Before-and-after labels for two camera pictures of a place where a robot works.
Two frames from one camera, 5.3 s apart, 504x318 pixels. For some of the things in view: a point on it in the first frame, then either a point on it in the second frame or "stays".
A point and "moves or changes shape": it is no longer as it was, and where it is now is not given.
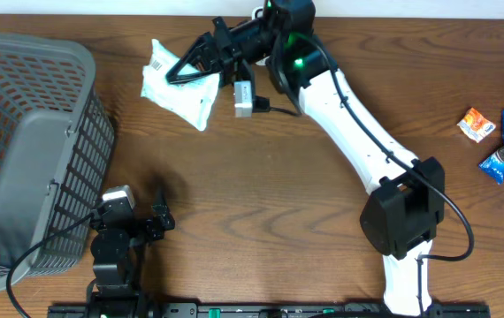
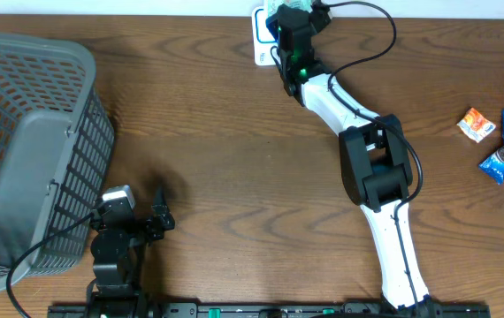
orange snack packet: x=475 y=125 stays
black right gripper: x=210 y=49 to x=273 y=19
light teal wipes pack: x=191 y=101 moves or changes shape
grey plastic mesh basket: x=41 y=151 stays
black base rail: x=462 y=310 stays
